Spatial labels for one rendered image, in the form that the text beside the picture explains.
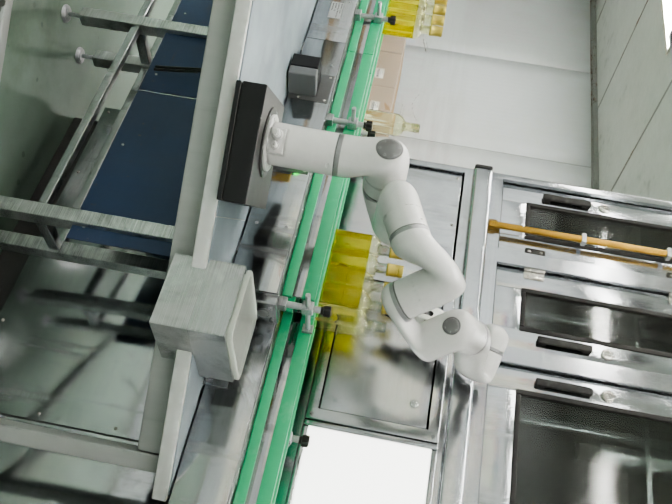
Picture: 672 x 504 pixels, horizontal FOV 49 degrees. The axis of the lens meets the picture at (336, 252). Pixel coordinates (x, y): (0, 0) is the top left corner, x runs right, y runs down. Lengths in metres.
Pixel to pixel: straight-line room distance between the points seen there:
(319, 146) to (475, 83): 5.61
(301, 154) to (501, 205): 0.94
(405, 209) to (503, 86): 5.72
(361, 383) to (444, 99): 5.20
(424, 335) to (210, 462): 0.54
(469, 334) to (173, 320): 0.60
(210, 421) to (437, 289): 0.60
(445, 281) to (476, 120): 5.40
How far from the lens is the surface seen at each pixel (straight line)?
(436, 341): 1.53
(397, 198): 1.52
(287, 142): 1.59
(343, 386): 1.93
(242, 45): 1.59
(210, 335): 1.49
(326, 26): 2.36
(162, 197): 1.95
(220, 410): 1.71
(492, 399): 2.02
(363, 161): 1.57
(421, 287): 1.47
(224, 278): 1.55
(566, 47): 7.78
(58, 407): 2.03
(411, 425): 1.91
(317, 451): 1.86
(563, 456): 2.02
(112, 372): 2.03
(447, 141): 6.57
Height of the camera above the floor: 1.12
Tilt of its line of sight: 4 degrees down
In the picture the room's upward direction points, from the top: 100 degrees clockwise
